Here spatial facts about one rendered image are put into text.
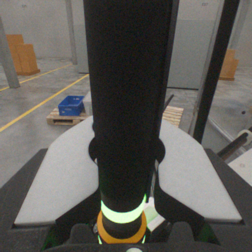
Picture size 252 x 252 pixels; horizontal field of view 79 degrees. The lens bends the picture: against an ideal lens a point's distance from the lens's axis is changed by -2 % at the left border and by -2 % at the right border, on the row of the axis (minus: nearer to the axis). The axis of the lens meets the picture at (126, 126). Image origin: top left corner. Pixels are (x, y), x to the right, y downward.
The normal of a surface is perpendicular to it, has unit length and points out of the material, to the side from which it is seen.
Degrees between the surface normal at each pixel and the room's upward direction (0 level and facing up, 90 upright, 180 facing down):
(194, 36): 90
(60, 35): 90
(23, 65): 90
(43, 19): 90
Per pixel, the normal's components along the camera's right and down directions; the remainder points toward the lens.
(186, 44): -0.14, 0.49
